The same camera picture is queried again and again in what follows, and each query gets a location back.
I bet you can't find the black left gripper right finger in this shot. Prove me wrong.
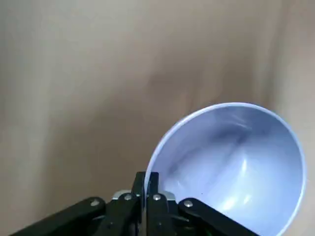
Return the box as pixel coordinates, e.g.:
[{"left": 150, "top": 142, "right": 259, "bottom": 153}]
[{"left": 147, "top": 172, "right": 259, "bottom": 236}]

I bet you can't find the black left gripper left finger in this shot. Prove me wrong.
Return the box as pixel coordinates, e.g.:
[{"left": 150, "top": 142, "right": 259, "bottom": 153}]
[{"left": 9, "top": 171, "right": 146, "bottom": 236}]

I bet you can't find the purple bowl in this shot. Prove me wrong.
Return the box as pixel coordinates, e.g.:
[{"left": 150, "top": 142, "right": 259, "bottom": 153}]
[{"left": 146, "top": 102, "right": 307, "bottom": 236}]

